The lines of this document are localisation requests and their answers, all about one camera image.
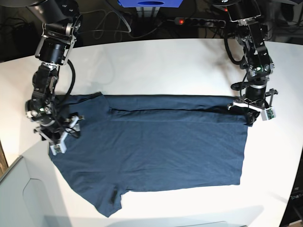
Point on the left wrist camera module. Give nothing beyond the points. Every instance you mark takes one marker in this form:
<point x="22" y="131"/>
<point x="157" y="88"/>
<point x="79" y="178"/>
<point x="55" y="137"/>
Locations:
<point x="268" y="114"/>

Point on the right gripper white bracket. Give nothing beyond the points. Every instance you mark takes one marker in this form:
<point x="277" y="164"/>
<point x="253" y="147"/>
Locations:
<point x="55" y="130"/>

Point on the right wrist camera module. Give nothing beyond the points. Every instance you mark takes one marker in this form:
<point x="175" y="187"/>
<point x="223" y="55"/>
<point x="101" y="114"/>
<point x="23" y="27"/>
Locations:
<point x="58" y="148"/>

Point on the dark blue T-shirt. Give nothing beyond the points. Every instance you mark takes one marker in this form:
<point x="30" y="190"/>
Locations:
<point x="150" y="144"/>

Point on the blue box with slot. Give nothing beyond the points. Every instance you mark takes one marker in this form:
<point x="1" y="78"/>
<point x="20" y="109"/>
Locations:
<point x="150" y="3"/>

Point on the grey bin at table corner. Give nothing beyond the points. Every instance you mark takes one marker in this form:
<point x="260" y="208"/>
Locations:
<point x="24" y="201"/>

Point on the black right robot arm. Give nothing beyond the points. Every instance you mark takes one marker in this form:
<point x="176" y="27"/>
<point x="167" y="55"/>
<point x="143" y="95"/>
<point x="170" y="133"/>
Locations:
<point x="61" y="20"/>

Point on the black power strip red switch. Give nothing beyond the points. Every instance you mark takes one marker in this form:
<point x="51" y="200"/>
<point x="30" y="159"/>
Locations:
<point x="201" y="22"/>

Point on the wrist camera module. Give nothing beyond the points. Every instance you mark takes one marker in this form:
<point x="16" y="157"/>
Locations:
<point x="268" y="114"/>
<point x="58" y="148"/>

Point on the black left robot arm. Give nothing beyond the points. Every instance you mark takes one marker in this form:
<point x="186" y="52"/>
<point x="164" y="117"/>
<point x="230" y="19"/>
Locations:
<point x="248" y="33"/>

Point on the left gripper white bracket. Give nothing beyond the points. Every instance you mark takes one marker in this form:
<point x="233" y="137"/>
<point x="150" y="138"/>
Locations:
<point x="257" y="99"/>

